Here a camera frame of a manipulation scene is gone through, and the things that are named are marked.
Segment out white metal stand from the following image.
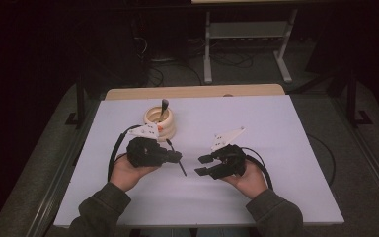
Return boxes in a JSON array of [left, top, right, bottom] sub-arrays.
[[202, 9, 299, 85]]

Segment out black fluffy makeup brush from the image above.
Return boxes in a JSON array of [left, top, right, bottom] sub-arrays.
[[159, 98, 170, 121]]

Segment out black cable on floor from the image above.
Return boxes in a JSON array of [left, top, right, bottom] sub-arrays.
[[307, 133, 338, 187]]

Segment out person's right hand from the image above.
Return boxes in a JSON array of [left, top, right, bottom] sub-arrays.
[[221, 159, 269, 200]]

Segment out hand-held gripper black cable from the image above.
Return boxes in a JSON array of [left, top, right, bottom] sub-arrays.
[[241, 146, 275, 192], [107, 123, 143, 183]]

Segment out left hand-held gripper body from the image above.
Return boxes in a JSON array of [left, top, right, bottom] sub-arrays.
[[125, 123, 170, 169]]

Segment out metal rail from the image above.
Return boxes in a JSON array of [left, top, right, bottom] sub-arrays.
[[330, 97, 379, 211], [24, 98, 102, 237]]

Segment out cream ringed brush holder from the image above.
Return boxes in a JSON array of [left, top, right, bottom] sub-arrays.
[[143, 106, 177, 142]]

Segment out tangle of black floor cables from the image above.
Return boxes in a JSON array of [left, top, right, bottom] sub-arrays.
[[210, 48, 255, 69]]

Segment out left hand-held gripper black cable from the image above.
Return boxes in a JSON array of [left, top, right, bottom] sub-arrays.
[[107, 123, 143, 183]]

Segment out person's left hand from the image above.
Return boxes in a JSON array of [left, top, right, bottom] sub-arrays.
[[109, 152, 161, 193]]

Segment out right hand-held gripper black cable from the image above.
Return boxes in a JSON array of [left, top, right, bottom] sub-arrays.
[[241, 146, 275, 192]]

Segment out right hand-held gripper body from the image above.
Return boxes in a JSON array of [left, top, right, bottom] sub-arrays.
[[209, 126, 248, 181]]

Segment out black metal stand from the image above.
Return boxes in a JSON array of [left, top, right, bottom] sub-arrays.
[[64, 73, 87, 130], [344, 69, 375, 128]]

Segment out thin black makeup brush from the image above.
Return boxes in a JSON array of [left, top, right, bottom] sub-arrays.
[[165, 138, 189, 178]]

